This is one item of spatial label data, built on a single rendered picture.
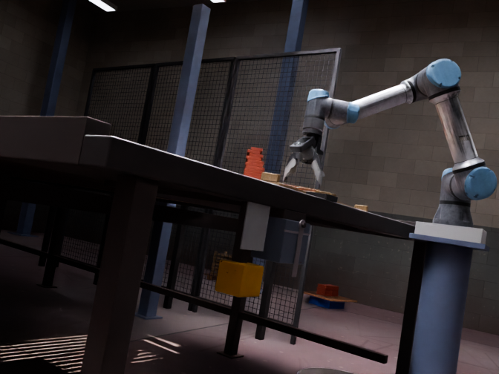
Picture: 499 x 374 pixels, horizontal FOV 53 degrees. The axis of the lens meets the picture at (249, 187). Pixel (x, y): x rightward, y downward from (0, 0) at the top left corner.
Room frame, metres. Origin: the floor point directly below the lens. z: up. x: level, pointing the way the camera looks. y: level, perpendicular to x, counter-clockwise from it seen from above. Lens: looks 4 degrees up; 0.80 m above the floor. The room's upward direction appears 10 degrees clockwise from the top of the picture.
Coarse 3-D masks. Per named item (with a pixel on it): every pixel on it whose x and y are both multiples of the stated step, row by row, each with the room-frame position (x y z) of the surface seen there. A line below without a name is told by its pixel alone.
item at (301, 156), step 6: (306, 132) 1.80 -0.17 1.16; (312, 132) 1.79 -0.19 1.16; (318, 132) 1.80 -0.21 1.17; (318, 138) 1.84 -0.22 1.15; (318, 144) 1.84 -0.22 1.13; (306, 150) 1.80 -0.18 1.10; (312, 150) 1.78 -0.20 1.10; (318, 150) 1.81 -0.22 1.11; (300, 156) 1.81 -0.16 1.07; (306, 156) 1.79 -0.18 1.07; (312, 156) 1.78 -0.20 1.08; (300, 162) 1.85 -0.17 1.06; (306, 162) 1.86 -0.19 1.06; (312, 162) 1.81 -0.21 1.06
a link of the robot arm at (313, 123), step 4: (304, 120) 1.82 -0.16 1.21; (308, 120) 1.80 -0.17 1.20; (312, 120) 1.79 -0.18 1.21; (316, 120) 1.79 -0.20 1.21; (320, 120) 1.79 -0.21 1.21; (304, 124) 1.81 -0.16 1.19; (308, 124) 1.80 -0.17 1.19; (312, 124) 1.79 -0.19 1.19; (316, 124) 1.79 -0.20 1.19; (320, 124) 1.80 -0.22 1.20; (304, 128) 1.82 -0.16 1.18; (308, 128) 1.80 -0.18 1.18; (312, 128) 1.80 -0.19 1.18; (316, 128) 1.79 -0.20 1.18; (320, 128) 1.80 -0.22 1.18
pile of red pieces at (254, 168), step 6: (252, 150) 2.86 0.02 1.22; (258, 150) 2.86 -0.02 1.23; (252, 156) 2.86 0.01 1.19; (258, 156) 2.86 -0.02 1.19; (246, 162) 2.86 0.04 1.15; (252, 162) 2.86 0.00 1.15; (258, 162) 2.86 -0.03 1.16; (246, 168) 2.85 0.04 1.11; (252, 168) 2.86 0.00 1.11; (258, 168) 2.86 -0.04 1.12; (264, 168) 2.86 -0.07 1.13; (246, 174) 2.85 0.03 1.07; (252, 174) 2.86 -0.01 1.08; (258, 174) 2.86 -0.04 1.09
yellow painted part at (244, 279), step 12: (240, 216) 1.29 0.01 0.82; (240, 228) 1.29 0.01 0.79; (240, 240) 1.29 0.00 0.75; (240, 252) 1.28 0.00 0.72; (228, 264) 1.26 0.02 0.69; (240, 264) 1.24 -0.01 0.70; (252, 264) 1.29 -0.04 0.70; (228, 276) 1.26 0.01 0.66; (240, 276) 1.24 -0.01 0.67; (252, 276) 1.27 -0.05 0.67; (216, 288) 1.28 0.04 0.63; (228, 288) 1.25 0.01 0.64; (240, 288) 1.23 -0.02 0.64; (252, 288) 1.27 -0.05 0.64
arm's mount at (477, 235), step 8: (416, 224) 1.95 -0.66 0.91; (424, 224) 1.93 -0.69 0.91; (432, 224) 1.92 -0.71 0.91; (440, 224) 1.90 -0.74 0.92; (416, 232) 1.94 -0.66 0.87; (424, 232) 1.93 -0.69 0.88; (432, 232) 1.91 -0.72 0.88; (440, 232) 1.90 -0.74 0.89; (448, 232) 1.89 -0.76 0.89; (456, 232) 1.87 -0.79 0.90; (464, 232) 1.86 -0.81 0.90; (472, 232) 1.85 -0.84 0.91; (480, 232) 1.83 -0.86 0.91; (464, 240) 1.86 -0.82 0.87; (472, 240) 1.85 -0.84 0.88; (480, 240) 1.83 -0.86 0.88
